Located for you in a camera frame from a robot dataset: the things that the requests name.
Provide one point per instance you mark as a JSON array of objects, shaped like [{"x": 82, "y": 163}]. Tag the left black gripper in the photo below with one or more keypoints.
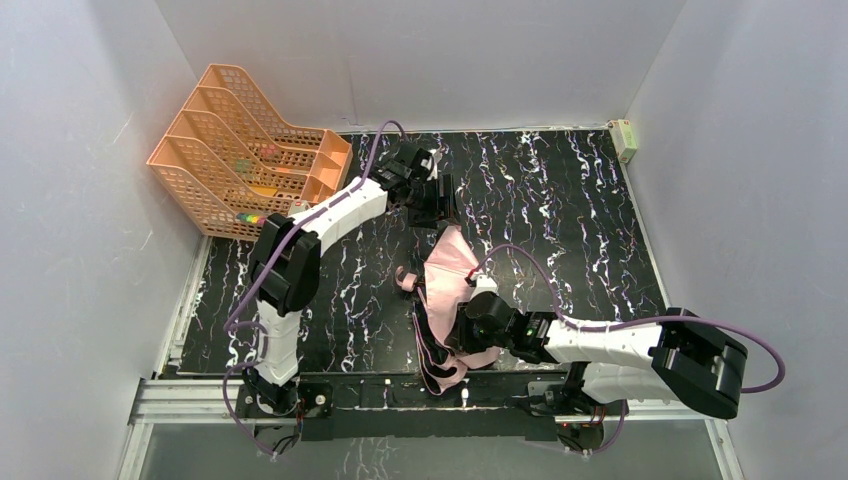
[{"x": 433, "y": 204}]

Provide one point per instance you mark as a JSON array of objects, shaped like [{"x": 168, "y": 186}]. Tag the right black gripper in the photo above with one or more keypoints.
[{"x": 460, "y": 327}]

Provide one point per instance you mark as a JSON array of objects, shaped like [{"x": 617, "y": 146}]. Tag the pink and black folding umbrella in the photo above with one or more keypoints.
[{"x": 438, "y": 291}]

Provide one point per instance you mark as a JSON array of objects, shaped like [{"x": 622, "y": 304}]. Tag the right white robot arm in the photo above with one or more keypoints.
[{"x": 690, "y": 362}]

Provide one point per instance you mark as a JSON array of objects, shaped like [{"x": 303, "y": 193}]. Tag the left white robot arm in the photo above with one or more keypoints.
[{"x": 286, "y": 261}]

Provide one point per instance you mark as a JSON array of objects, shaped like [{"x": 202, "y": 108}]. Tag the colourful marker set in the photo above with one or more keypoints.
[{"x": 251, "y": 219}]

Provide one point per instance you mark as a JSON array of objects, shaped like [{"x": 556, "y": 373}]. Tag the orange plastic file organizer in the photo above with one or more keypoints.
[{"x": 229, "y": 151}]

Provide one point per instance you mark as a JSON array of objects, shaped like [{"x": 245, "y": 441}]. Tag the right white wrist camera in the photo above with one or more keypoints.
[{"x": 480, "y": 283}]

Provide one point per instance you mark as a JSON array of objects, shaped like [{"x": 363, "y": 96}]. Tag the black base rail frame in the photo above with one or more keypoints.
[{"x": 337, "y": 406}]

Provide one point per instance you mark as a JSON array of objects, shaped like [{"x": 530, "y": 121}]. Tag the white green wall socket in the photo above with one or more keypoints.
[{"x": 624, "y": 139}]

